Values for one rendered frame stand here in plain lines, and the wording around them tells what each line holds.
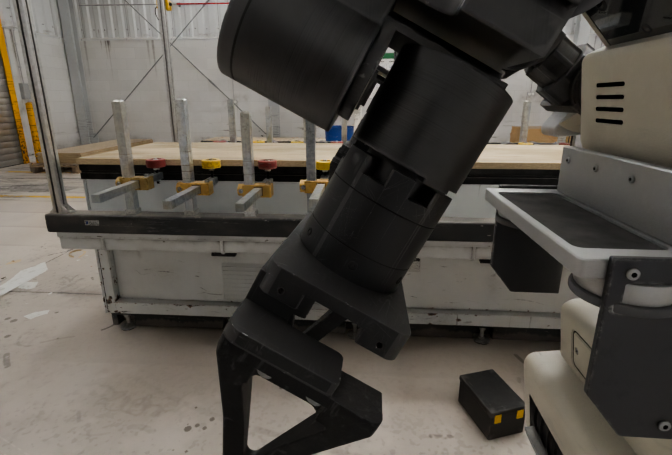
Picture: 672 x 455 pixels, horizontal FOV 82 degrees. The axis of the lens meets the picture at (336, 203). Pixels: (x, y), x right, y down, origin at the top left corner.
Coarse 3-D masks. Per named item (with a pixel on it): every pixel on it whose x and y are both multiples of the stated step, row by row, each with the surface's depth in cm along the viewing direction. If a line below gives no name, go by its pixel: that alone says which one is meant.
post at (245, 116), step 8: (248, 112) 147; (240, 120) 147; (248, 120) 147; (248, 128) 148; (248, 136) 149; (248, 144) 149; (248, 152) 150; (248, 160) 151; (248, 168) 152; (248, 176) 153; (248, 184) 154; (248, 208) 156
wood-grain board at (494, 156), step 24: (144, 144) 232; (168, 144) 232; (192, 144) 232; (216, 144) 232; (240, 144) 232; (264, 144) 232; (288, 144) 232; (336, 144) 232; (480, 168) 166; (504, 168) 166; (528, 168) 165; (552, 168) 164
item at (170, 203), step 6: (210, 180) 165; (216, 180) 171; (192, 186) 153; (198, 186) 153; (180, 192) 143; (186, 192) 143; (192, 192) 148; (198, 192) 153; (168, 198) 134; (174, 198) 134; (180, 198) 138; (186, 198) 143; (168, 204) 131; (174, 204) 133; (180, 204) 138
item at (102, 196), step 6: (150, 174) 168; (156, 174) 169; (162, 174) 173; (132, 180) 155; (156, 180) 169; (114, 186) 145; (120, 186) 145; (126, 186) 147; (132, 186) 151; (138, 186) 155; (102, 192) 135; (108, 192) 137; (114, 192) 140; (120, 192) 144; (126, 192) 147; (96, 198) 132; (102, 198) 134; (108, 198) 137
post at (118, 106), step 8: (112, 104) 149; (120, 104) 149; (120, 112) 149; (120, 120) 150; (120, 128) 151; (128, 128) 154; (120, 136) 152; (128, 136) 154; (120, 144) 153; (128, 144) 154; (120, 152) 154; (128, 152) 154; (120, 160) 154; (128, 160) 155; (128, 168) 155; (128, 176) 156; (128, 192) 158; (136, 192) 160; (128, 200) 159; (136, 200) 161; (128, 208) 160; (136, 208) 161
